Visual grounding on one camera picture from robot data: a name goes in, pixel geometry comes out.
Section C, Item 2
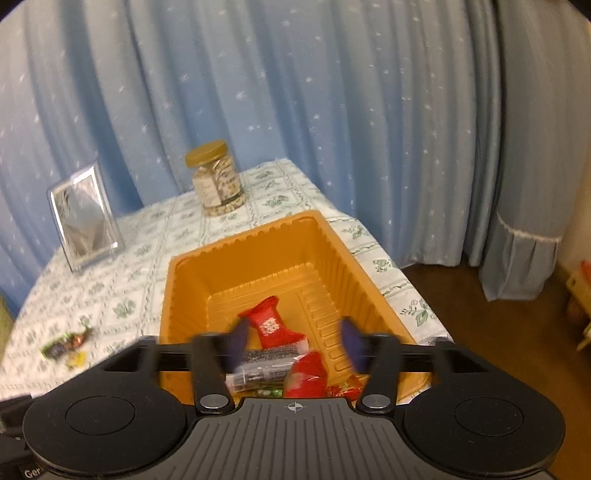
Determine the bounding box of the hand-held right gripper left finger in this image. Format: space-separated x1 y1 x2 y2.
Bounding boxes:
99 320 253 415

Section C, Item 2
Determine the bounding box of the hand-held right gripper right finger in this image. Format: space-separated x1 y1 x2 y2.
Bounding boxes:
340 318 497 415

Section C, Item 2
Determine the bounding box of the red white-print snack packet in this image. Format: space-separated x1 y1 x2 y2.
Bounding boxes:
239 296 308 352

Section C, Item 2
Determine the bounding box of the black clear snack packet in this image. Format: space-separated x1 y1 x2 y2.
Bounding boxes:
225 347 303 391

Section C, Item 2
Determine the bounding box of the red patterned snack packet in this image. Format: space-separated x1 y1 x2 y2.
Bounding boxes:
324 375 366 401

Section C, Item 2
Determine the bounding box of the small red candy packet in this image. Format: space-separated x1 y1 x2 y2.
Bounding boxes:
283 352 329 400

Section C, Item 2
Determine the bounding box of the orange plastic tray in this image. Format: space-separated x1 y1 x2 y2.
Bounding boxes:
159 210 433 407

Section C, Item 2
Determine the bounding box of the green snack packet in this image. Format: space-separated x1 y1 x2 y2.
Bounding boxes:
40 325 97 360

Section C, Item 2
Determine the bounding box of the white green floral tablecloth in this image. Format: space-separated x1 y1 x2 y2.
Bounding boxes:
0 158 452 403

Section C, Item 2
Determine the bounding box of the clear jar with gold lid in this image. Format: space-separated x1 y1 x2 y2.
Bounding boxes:
185 140 248 218

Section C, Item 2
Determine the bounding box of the blue starry curtain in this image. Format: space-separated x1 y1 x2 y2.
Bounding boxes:
0 0 505 320

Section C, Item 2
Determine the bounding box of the yellow wooden toy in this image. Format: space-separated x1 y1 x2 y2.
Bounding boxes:
565 260 591 354

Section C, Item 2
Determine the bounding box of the grey-blue frilled curtain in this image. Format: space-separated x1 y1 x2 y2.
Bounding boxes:
462 0 591 304

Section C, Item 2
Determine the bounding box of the silver picture frame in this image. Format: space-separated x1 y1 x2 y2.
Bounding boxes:
48 159 127 273

